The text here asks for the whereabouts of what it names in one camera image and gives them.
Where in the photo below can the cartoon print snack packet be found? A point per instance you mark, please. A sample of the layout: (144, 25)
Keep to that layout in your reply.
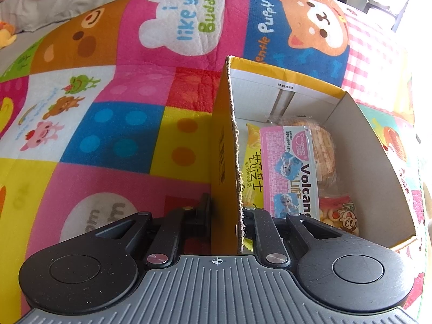
(341, 216)

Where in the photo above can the pink biscuit packet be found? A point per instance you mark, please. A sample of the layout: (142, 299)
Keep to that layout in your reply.
(287, 175)

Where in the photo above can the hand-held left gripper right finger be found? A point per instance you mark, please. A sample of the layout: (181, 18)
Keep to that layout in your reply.
(260, 230)

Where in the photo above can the orange plush toy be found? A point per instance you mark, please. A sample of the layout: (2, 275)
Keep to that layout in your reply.
(6, 35)

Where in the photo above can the yellow snack packet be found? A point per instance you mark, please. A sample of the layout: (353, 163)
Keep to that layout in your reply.
(253, 162)

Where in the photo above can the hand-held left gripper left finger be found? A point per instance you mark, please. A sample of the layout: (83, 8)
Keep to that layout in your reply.
(202, 214)

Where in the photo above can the yellow cardboard box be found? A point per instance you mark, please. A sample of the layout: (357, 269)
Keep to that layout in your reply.
(364, 162)

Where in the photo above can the colourful cartoon play mat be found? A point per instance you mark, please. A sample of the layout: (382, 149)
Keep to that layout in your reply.
(101, 125)

